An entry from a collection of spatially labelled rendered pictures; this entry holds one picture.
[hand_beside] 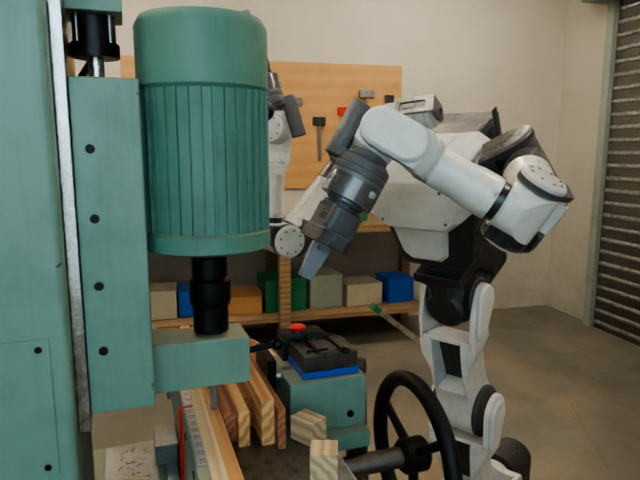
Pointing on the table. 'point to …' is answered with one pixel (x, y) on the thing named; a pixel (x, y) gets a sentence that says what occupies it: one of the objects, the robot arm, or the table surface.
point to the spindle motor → (204, 130)
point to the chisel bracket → (200, 358)
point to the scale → (193, 430)
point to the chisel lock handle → (268, 346)
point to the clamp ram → (270, 368)
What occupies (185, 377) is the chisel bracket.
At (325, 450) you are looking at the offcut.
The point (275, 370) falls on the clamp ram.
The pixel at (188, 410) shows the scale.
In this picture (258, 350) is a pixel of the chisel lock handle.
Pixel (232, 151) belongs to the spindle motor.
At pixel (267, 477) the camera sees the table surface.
